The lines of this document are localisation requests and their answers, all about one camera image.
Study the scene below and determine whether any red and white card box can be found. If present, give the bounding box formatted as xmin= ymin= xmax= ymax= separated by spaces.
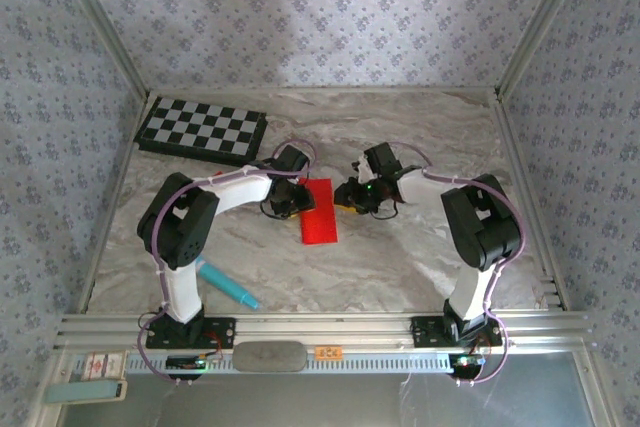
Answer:
xmin=82 ymin=351 xmax=126 ymax=381

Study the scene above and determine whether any aluminium corner post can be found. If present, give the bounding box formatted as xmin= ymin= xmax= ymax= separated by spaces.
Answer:
xmin=494 ymin=0 xmax=596 ymax=101
xmin=49 ymin=0 xmax=151 ymax=103

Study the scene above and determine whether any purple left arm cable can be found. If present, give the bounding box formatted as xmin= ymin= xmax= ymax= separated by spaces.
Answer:
xmin=135 ymin=139 xmax=321 ymax=388

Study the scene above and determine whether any teal flat box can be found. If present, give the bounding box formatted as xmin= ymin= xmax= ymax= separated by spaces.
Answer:
xmin=43 ymin=379 xmax=129 ymax=404

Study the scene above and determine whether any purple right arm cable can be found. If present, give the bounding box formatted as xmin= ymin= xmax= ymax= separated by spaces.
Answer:
xmin=384 ymin=140 xmax=529 ymax=388

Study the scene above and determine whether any grey metal shelf panel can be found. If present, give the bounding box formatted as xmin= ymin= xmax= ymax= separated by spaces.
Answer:
xmin=57 ymin=351 xmax=599 ymax=427

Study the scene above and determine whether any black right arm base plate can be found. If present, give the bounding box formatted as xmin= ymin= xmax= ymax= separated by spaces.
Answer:
xmin=409 ymin=315 xmax=504 ymax=349

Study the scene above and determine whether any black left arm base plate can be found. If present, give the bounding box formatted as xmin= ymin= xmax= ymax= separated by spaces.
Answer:
xmin=144 ymin=315 xmax=237 ymax=351

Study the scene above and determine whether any aluminium side rail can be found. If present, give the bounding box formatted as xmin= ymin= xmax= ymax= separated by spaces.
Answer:
xmin=492 ymin=94 xmax=571 ymax=311
xmin=77 ymin=91 xmax=154 ymax=316

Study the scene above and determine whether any black and grey chessboard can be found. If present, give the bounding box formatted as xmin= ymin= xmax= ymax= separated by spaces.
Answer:
xmin=133 ymin=96 xmax=269 ymax=166

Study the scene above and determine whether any teal marker pen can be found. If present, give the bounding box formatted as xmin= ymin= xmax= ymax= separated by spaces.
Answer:
xmin=194 ymin=255 xmax=262 ymax=311

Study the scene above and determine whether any grey oval pad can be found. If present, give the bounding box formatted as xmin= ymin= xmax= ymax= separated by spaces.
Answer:
xmin=233 ymin=340 xmax=308 ymax=374

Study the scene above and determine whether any grey slotted cable duct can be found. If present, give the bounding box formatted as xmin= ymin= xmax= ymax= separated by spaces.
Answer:
xmin=124 ymin=351 xmax=459 ymax=376

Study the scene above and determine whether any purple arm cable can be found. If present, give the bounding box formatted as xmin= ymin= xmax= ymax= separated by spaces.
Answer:
xmin=384 ymin=140 xmax=529 ymax=388
xmin=135 ymin=139 xmax=321 ymax=388

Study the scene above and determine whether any aluminium front frame rail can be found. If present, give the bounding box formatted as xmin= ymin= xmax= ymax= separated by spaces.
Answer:
xmin=53 ymin=311 xmax=599 ymax=351

